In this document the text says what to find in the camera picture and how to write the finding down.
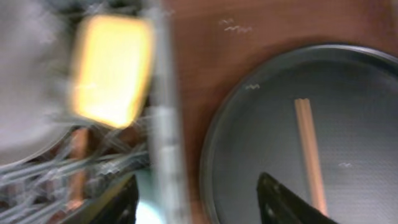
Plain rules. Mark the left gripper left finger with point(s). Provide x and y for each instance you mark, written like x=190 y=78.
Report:
x=122 y=208

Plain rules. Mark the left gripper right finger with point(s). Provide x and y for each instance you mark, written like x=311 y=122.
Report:
x=279 y=205

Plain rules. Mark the light blue plastic cup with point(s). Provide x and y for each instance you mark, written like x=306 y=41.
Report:
x=148 y=208

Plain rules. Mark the wooden chopstick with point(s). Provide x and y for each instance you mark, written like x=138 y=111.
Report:
x=310 y=152

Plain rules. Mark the white round plate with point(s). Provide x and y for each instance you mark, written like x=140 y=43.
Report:
x=36 y=44

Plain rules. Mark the yellow bowl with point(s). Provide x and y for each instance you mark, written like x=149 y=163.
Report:
x=111 y=69

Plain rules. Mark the grey plastic dishwasher rack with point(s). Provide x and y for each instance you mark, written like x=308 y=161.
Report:
x=74 y=180

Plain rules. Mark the round black serving tray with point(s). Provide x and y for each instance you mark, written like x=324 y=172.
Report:
x=352 y=92

